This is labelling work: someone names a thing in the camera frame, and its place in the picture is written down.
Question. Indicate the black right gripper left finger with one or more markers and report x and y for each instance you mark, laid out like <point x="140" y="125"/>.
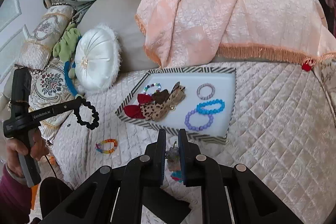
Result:
<point x="155" y="167"/>

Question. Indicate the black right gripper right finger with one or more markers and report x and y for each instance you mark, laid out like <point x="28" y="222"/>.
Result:
<point x="191" y="168"/>

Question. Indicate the leopard print ribbon bow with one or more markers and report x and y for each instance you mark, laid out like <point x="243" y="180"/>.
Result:
<point x="156" y="112"/>

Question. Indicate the red ribbon bow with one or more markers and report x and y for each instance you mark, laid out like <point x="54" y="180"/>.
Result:
<point x="134" y="111"/>

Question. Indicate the brown scrunchie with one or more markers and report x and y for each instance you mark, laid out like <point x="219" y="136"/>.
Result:
<point x="160" y="97"/>

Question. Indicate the maroon sleeve forearm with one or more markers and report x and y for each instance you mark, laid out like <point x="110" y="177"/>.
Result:
<point x="15" y="198"/>

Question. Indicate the striped white jewelry tray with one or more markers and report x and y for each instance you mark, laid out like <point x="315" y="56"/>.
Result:
<point x="206" y="111"/>

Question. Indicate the person's left hand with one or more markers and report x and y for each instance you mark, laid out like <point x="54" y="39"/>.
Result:
<point x="15" y="147"/>

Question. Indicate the embroidered floral square pillow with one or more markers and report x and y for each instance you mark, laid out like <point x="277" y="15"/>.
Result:
<point x="48" y="87"/>

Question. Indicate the embroidered cream bolster pillow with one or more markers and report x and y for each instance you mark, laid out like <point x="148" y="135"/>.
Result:
<point x="37" y="49"/>

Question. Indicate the green and blue plush toy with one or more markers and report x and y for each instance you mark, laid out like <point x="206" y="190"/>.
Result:
<point x="64" y="50"/>

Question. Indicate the quilted beige bedspread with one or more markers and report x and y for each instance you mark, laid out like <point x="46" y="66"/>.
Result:
<point x="282" y="129"/>

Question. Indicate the round white satin cushion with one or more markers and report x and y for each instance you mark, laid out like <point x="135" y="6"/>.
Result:
<point x="97" y="59"/>

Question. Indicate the peach fringed blanket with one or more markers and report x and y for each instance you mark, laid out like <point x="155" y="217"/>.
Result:
<point x="192" y="32"/>

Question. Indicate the floral beige bed cover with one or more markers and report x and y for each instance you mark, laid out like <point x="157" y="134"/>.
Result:
<point x="326" y="74"/>

